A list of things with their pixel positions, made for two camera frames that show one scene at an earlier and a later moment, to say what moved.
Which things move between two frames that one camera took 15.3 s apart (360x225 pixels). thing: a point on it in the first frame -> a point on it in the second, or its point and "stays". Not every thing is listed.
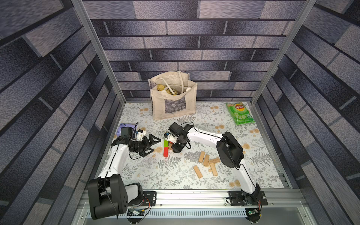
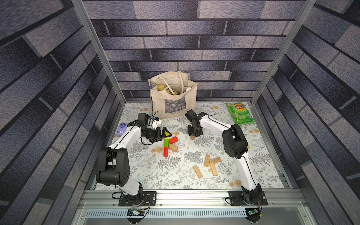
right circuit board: x=251 y=212 stays
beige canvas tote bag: x=172 y=93 stays
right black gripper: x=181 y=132 -> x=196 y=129
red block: x=166 y=152 stays
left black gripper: x=146 y=144 -> x=158 y=136
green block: x=166 y=143 stays
